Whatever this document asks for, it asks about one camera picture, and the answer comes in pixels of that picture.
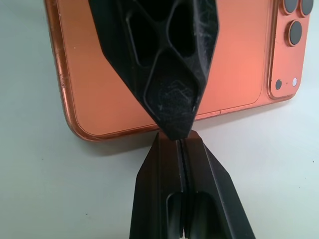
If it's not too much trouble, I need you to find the black ribbed finger of the left gripper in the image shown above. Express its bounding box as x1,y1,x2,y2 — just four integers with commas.
88,0,220,140

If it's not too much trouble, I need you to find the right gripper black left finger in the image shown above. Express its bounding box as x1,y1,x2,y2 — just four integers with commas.
129,131,185,239

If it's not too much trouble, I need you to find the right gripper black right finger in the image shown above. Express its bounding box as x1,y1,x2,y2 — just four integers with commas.
179,130,257,239

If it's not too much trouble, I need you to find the orange smartphone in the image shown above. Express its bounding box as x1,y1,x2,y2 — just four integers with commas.
44,0,312,143

